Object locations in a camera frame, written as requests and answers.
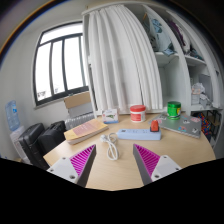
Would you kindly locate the white shelving unit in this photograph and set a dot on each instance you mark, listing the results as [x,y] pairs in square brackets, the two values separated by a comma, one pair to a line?
[192,75]

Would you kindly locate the grey stickered laptop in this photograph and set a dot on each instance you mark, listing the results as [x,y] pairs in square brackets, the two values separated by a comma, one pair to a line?
[186,125]

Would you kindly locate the black framed window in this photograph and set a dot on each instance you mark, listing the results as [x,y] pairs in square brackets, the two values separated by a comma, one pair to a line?
[58,69]

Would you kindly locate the patterned cushion on shelf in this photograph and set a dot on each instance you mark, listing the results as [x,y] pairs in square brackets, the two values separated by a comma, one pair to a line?
[157,35]

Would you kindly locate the blue bottle water dispenser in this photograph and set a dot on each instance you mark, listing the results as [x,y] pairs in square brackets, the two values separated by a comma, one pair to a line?
[16,129]

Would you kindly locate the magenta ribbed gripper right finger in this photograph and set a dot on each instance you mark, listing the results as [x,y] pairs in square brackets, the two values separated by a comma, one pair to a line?
[153,167]

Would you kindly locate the white radiator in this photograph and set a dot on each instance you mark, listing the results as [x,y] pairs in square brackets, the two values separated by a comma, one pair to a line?
[72,122]

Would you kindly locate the light blue power strip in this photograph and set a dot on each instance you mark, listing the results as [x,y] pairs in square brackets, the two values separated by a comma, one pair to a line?
[138,134]

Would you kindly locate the black bag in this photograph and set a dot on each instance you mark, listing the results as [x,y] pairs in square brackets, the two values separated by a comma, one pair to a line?
[52,136]

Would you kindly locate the orange charger plug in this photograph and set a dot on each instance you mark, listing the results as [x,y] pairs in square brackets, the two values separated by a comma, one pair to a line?
[154,127]

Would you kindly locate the colourful box on lower shelf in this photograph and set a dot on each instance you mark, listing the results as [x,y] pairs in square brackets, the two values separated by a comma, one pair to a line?
[207,126]

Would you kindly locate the green lidded canister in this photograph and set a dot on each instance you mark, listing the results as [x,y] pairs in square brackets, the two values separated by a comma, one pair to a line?
[173,110]

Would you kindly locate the cardboard box on radiator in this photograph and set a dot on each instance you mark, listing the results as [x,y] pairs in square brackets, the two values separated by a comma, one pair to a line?
[78,104]

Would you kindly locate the small white green box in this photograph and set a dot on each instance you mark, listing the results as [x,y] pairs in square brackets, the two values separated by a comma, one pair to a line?
[110,116]

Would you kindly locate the white curtain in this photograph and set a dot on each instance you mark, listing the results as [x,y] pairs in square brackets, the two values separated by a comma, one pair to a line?
[123,66]

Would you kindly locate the white jar red lid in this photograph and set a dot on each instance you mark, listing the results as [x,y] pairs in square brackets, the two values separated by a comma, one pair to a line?
[138,113]

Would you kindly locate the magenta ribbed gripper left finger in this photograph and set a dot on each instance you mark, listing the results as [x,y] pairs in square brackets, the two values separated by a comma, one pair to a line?
[75,169]

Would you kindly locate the black suitcase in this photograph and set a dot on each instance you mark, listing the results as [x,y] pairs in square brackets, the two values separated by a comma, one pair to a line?
[29,142]

